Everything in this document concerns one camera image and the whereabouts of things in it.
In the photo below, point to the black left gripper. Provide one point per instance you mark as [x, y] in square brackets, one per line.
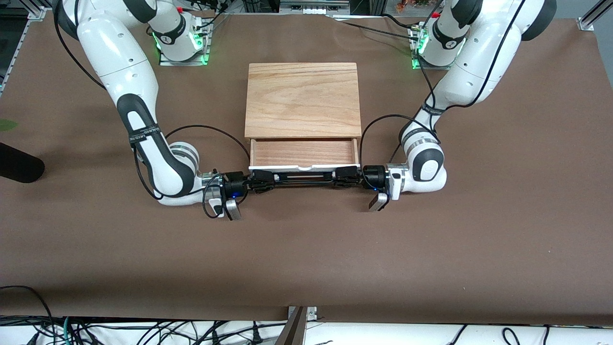
[373, 176]

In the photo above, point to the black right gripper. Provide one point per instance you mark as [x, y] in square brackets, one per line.
[235, 184]

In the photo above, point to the white front wooden drawer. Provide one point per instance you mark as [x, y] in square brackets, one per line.
[304, 153]

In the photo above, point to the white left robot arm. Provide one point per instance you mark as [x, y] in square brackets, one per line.
[479, 57]

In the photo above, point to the wooden drawer cabinet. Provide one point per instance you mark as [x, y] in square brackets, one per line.
[301, 100]

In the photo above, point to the brown table cover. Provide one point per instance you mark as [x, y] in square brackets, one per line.
[306, 249]

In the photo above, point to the grey device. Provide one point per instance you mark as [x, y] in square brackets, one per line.
[313, 7]

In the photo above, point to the orange items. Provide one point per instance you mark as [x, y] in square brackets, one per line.
[412, 5]

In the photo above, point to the black foam cylinder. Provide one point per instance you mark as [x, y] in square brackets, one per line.
[19, 165]

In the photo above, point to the aluminium profile bar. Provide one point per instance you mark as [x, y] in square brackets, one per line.
[591, 19]
[36, 12]

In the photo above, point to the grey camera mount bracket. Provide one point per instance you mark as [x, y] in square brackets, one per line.
[294, 330]

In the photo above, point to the silver table edge rail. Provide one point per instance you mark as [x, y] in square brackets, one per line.
[143, 318]

